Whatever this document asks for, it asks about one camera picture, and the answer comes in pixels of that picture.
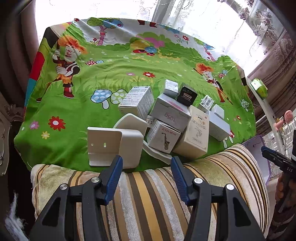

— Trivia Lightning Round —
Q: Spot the green cartoon printed bedsheet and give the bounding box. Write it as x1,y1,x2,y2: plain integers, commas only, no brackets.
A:
14,17,257,172

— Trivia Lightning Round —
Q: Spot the white plastic plate with stem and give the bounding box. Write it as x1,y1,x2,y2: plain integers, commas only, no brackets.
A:
112,113,173,165

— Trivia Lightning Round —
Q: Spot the speckled silver white box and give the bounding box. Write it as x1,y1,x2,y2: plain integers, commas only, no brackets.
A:
208,104,231,142

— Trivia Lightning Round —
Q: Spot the patterned brown drape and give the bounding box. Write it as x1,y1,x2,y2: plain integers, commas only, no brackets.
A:
245,29,296,153

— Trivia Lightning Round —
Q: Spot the pink hand-held fan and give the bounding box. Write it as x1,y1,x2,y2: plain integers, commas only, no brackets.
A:
273,110,295,130

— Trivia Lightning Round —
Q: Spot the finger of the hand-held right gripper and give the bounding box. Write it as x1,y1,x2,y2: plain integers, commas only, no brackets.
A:
261,146,296,174

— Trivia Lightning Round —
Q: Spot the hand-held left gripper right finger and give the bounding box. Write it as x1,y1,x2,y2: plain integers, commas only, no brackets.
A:
171,156,265,241

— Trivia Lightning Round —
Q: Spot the grey cardboard box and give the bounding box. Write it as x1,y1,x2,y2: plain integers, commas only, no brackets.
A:
150,94,192,137

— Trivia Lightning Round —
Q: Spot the purple storage box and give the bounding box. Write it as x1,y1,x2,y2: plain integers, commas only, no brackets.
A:
243,135,271,185

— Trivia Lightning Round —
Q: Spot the small black box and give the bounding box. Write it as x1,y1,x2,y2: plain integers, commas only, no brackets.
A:
175,83,198,107

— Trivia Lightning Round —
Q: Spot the sheer lace curtain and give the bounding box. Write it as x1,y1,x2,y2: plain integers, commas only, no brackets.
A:
35,0,286,78

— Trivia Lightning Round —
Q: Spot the white windowsill ledge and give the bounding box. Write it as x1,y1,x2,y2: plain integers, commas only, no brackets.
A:
245,76,288,154

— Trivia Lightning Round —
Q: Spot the tall cream box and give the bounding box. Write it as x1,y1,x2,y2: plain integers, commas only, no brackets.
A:
172,105,210,160

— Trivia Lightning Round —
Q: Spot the silver box with white top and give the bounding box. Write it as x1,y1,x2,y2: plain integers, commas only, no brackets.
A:
164,79,179,98

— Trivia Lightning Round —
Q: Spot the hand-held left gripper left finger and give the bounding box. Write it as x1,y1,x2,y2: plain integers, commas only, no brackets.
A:
29,155,123,241

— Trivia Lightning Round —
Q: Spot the person's right hand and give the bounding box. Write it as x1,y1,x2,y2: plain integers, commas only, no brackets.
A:
275,173,287,205

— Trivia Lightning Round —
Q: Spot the white box with saxophone print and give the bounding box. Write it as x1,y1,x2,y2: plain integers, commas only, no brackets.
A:
146,119,182,154

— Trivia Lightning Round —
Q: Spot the green tissue pack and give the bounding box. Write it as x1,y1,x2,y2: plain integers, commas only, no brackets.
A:
251,78,268,100

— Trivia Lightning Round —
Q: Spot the white fluffy cloth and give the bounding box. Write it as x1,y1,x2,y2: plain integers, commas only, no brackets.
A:
4,192,31,241

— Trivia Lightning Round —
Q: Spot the white plastic angled bracket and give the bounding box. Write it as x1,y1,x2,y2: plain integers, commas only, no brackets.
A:
87,126,144,167

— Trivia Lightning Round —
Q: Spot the small white barcode label box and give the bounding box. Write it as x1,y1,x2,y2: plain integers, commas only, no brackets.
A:
197,95,219,112

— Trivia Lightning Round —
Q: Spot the white box with black text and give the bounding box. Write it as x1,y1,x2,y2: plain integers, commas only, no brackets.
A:
118,86,154,120

